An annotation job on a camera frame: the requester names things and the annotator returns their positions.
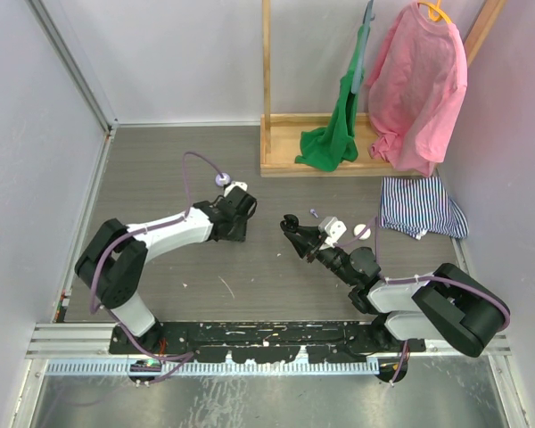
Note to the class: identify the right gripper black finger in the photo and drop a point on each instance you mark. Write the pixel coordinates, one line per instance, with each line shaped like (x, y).
(306, 234)
(300, 243)

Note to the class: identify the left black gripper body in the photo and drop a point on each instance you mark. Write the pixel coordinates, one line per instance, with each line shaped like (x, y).
(237, 233)

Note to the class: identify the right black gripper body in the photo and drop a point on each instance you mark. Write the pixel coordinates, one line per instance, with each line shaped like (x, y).
(316, 252)

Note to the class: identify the white earbud charging case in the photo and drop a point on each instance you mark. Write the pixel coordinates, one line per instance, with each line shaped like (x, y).
(362, 231)

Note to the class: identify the black round earbud case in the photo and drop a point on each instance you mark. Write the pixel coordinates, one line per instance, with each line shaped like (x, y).
(290, 223)

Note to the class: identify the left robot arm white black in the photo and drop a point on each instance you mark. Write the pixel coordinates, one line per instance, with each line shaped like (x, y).
(112, 264)

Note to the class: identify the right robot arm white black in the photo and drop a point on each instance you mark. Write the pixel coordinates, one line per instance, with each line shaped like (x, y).
(446, 304)

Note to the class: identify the green cloth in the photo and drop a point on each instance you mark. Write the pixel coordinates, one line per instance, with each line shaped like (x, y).
(325, 148)

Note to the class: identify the wooden clothes rack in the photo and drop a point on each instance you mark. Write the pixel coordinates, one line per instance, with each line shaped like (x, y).
(280, 133)

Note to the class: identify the blue white striped cloth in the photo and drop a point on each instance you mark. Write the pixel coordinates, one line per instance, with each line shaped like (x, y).
(419, 206)

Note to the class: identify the blue clothes hanger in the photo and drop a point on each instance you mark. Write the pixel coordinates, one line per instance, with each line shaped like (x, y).
(363, 37)

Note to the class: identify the pink t-shirt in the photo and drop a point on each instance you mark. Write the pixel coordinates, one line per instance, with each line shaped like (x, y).
(415, 91)

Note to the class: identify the orange clothes hanger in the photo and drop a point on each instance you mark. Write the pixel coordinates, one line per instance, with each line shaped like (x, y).
(435, 12)

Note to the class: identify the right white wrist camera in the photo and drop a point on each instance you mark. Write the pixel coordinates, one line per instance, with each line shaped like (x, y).
(333, 229)

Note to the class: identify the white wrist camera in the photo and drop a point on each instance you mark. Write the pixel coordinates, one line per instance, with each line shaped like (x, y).
(333, 229)
(235, 184)

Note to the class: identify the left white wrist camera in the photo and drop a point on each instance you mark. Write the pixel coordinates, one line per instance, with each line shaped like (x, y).
(235, 184)

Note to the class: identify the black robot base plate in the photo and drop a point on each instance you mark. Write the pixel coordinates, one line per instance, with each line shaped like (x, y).
(270, 342)

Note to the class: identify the slotted grey cable duct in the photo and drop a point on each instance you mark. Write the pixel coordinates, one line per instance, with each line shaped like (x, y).
(149, 367)

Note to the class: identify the aluminium corner frame profile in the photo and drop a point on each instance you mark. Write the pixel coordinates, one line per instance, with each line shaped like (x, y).
(67, 56)

